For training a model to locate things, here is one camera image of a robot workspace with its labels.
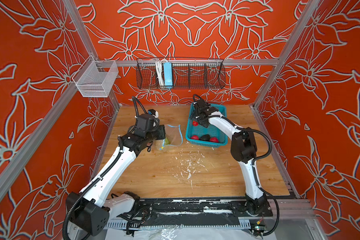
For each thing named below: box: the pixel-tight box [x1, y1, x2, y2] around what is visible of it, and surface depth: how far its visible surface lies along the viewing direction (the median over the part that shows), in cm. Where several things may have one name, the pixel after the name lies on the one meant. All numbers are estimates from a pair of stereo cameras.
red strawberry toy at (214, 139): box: [209, 137, 219, 143], surface depth 96 cm
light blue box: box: [163, 62, 173, 86], surface depth 91 cm
